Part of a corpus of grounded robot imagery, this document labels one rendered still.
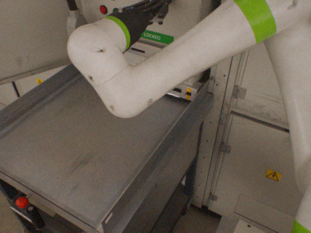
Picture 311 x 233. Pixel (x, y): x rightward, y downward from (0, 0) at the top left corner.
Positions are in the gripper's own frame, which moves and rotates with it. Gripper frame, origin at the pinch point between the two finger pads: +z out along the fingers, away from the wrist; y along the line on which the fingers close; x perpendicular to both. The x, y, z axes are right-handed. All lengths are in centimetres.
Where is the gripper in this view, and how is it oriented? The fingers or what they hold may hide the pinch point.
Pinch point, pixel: (164, 0)
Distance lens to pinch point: 92.3
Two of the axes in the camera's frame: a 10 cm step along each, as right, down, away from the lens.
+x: -0.1, -7.4, -6.7
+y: 8.7, 3.2, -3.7
